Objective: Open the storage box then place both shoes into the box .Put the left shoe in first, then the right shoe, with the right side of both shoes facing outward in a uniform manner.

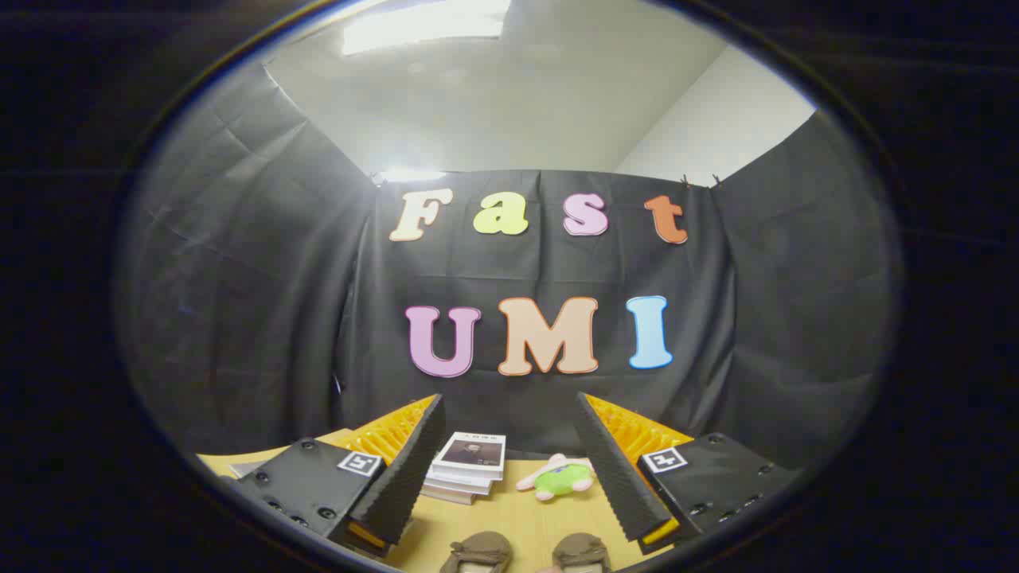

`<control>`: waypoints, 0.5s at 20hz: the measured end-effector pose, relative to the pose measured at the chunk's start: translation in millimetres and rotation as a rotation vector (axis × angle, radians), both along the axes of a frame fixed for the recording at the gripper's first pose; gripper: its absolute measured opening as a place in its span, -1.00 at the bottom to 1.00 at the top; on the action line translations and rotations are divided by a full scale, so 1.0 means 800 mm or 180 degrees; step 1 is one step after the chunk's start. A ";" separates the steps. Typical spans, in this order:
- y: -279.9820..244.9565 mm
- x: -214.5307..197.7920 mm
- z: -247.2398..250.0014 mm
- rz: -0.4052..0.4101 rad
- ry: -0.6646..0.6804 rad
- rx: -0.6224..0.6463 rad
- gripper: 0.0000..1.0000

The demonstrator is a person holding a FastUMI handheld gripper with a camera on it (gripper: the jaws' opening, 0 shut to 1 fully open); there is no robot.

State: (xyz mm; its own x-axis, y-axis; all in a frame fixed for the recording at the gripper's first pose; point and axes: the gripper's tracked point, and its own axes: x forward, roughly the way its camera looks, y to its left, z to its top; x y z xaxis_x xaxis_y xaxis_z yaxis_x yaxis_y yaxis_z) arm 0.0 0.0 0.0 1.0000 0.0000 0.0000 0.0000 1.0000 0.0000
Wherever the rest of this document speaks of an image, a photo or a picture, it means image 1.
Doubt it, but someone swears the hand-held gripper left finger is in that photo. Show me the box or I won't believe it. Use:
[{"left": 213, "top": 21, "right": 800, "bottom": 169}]
[{"left": 231, "top": 394, "right": 448, "bottom": 558}]

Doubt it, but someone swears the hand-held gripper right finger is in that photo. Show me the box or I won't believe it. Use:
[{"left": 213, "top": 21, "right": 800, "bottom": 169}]
[{"left": 575, "top": 392, "right": 801, "bottom": 556}]

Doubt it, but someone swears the brown fuzzy shoe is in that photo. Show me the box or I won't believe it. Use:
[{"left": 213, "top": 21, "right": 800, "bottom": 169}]
[
  {"left": 552, "top": 533, "right": 612, "bottom": 573},
  {"left": 440, "top": 532, "right": 514, "bottom": 573}
]

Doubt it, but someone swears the green plush toy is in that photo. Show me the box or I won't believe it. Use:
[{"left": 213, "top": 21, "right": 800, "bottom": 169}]
[{"left": 516, "top": 454, "right": 596, "bottom": 502}]

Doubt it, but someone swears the white book with portrait cover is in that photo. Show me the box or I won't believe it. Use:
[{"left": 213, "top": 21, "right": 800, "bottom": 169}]
[{"left": 432, "top": 432, "right": 507, "bottom": 481}]

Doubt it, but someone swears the ceiling light panel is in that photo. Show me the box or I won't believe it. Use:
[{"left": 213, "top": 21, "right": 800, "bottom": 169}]
[{"left": 342, "top": 0, "right": 512, "bottom": 57}]

